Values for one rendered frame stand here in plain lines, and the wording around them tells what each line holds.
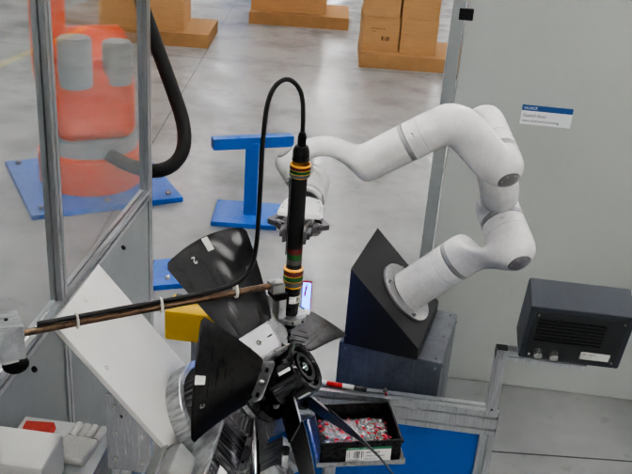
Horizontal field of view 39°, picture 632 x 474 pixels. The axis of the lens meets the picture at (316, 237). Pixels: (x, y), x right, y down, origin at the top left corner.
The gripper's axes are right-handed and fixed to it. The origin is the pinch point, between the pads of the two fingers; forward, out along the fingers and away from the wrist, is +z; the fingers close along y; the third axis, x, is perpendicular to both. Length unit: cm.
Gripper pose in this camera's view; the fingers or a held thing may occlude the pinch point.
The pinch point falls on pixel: (294, 233)
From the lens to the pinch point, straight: 188.3
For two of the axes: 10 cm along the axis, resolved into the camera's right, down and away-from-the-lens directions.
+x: 0.7, -9.0, -4.2
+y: -9.9, -1.1, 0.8
